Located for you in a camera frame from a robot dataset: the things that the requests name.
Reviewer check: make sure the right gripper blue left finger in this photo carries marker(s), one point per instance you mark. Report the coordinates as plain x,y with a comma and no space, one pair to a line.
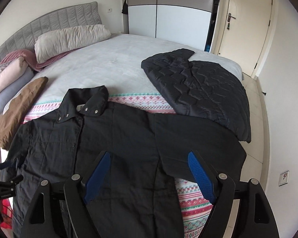
95,175

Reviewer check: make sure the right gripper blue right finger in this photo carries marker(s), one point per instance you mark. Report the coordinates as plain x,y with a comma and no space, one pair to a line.
203,176

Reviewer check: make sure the black button-up coat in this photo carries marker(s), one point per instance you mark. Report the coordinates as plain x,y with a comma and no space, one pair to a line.
147,153

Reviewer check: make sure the cream bedroom door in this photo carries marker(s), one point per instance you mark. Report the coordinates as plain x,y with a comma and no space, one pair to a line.
245,32

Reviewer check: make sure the patterned knit bed cover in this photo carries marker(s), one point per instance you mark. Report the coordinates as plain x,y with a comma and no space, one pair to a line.
195,209

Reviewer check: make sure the red plastic stool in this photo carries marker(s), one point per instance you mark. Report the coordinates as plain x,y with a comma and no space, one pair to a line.
7,214

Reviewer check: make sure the brown folded garment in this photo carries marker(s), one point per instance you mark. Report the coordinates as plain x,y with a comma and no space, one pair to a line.
18,109

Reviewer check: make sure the grey-blue folded blanket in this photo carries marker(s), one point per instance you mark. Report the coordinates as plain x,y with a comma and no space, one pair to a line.
8,93

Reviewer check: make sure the black quilted jacket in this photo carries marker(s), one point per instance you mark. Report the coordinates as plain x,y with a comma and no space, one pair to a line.
200,89

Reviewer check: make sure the white mattress bed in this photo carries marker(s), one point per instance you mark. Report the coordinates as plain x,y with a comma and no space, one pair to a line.
114,63

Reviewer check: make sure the pink folded blanket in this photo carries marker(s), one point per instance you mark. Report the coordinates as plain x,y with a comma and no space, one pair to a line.
12,72

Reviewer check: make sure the dusty rose striped blanket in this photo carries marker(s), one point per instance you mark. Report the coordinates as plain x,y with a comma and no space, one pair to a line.
30,58

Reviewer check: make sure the beige pillow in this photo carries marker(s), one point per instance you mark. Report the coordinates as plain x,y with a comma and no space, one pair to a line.
53,43

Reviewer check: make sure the grey padded headboard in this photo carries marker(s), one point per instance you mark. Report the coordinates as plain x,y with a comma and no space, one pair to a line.
76,15

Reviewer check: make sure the white grey sliding wardrobe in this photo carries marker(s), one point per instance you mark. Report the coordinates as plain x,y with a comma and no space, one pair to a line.
187,22

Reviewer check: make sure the white wall socket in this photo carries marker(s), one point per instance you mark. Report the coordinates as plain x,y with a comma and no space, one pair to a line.
284,178

